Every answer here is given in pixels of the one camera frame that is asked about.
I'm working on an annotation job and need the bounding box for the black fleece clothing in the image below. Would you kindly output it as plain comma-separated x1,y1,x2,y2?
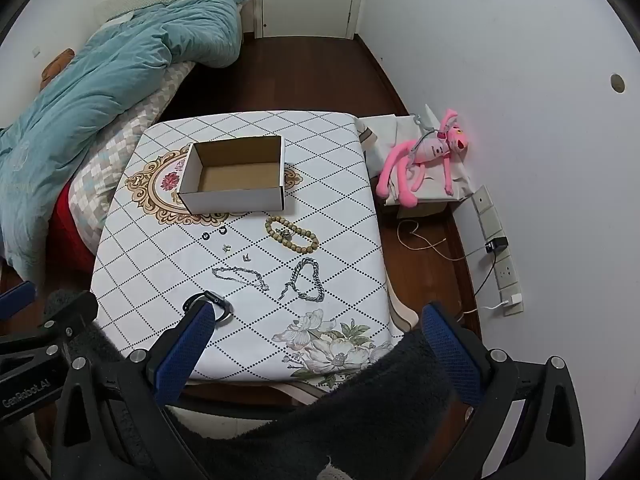
75,325,481,480

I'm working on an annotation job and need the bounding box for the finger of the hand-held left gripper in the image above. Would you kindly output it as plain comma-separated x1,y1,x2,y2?
0,280,37,321
0,290,98,361

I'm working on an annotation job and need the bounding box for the grey clothes hanger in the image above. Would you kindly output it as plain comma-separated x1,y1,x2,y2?
407,115,446,166

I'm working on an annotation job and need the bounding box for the white cable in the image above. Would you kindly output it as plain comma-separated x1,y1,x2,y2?
460,302,506,318

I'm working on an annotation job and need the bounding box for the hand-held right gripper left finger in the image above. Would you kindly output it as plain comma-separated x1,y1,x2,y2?
52,302,217,480

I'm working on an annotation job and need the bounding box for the silver braided bracelet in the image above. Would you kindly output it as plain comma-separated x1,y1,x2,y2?
277,257,326,303

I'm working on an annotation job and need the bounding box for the red cloth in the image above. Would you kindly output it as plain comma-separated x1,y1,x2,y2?
47,182,96,273

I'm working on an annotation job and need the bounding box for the white patterned table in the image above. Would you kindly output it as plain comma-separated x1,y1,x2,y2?
90,110,406,386

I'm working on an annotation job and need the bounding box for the white power strip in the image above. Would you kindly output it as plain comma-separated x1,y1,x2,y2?
472,185,525,317

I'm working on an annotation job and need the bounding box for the silver chain bracelet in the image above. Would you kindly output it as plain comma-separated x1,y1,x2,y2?
211,266,271,292

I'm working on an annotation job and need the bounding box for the pink plush toy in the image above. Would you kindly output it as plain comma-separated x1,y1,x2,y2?
376,107,471,207

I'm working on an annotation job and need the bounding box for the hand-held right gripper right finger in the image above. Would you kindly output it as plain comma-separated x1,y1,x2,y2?
420,302,586,480

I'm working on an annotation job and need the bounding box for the teal quilt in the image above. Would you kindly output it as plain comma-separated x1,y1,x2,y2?
0,0,251,281

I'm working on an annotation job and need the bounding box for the black cable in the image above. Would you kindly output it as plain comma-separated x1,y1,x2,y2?
470,250,497,296

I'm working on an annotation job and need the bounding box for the white cardboard box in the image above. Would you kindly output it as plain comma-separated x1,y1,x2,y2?
178,135,286,213

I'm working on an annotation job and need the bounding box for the black smart band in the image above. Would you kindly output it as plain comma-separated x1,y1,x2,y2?
182,291,233,328

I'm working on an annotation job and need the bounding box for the beige cable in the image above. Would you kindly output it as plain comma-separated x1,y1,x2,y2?
397,219,471,262

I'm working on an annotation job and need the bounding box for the wooden bead bracelet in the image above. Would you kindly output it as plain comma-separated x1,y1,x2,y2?
265,215,320,255

